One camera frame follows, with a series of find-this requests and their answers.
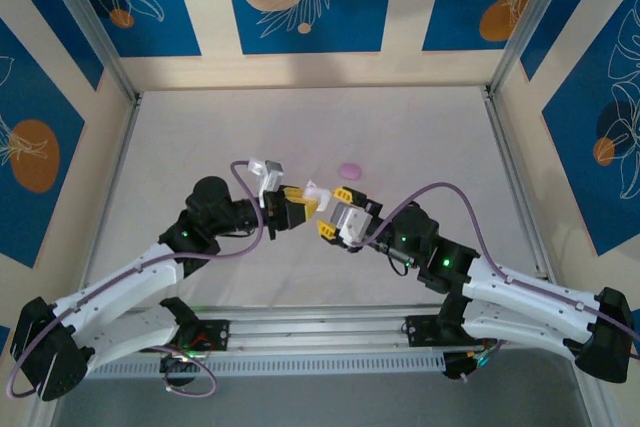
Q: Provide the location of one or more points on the aluminium frame leg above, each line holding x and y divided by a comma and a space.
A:
597, 404

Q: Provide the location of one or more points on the aluminium mounting rail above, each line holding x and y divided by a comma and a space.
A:
310, 332

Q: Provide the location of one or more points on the purple earbud charging case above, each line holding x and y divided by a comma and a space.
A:
350, 170

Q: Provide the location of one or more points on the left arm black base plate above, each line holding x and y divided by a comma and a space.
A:
217, 334

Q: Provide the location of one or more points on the aluminium table side rail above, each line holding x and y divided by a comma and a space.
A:
107, 207
503, 147

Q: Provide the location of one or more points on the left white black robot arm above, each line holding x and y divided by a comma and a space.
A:
115, 287

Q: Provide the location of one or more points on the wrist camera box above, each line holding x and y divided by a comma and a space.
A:
270, 174
352, 224

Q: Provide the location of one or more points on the aluminium frame post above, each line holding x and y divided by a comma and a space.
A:
530, 22
90, 22

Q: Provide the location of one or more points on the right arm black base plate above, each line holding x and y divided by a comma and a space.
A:
420, 329

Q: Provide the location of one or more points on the white earbud charging case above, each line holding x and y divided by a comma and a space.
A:
315, 194

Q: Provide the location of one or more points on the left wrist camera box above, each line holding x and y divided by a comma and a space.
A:
270, 174

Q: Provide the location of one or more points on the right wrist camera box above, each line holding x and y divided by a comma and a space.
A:
352, 224

